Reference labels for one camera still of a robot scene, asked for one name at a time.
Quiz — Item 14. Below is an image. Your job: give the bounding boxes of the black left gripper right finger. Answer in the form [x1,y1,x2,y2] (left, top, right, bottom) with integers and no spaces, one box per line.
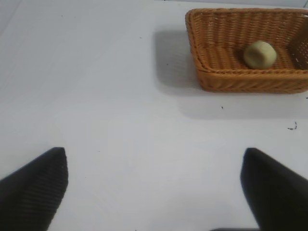
[240,147,308,231]

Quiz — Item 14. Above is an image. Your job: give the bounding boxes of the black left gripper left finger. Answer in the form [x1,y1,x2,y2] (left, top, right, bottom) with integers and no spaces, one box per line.
[0,147,69,231]

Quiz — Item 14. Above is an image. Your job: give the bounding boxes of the pale yellow egg yolk pastry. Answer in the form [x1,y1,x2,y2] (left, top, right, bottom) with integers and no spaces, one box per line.
[243,40,278,70]

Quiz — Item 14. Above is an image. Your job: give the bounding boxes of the brown woven wicker basket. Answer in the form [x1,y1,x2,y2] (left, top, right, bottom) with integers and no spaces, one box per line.
[185,7,308,94]

